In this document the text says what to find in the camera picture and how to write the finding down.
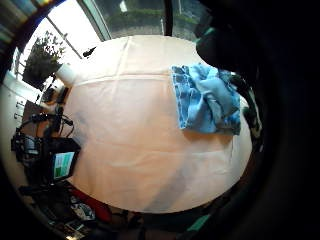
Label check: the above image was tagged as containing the blue denim garment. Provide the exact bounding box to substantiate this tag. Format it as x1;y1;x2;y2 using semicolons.
170;63;242;136

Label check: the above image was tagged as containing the white tablecloth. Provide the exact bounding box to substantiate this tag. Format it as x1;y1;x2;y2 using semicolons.
61;34;253;214

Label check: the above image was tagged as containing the white plant pot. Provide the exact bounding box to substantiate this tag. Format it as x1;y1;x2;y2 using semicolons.
54;63;78;88

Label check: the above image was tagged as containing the green potted plant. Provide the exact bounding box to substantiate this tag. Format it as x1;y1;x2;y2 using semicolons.
21;30;67;91

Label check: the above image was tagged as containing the black laptop with lit screen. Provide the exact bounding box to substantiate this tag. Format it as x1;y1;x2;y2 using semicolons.
40;137;82;185

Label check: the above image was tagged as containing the red object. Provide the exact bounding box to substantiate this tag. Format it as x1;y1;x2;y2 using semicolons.
68;186;113;224

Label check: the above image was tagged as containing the black camera rig with cables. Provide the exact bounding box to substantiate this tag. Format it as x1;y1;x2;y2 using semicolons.
10;104;75;164

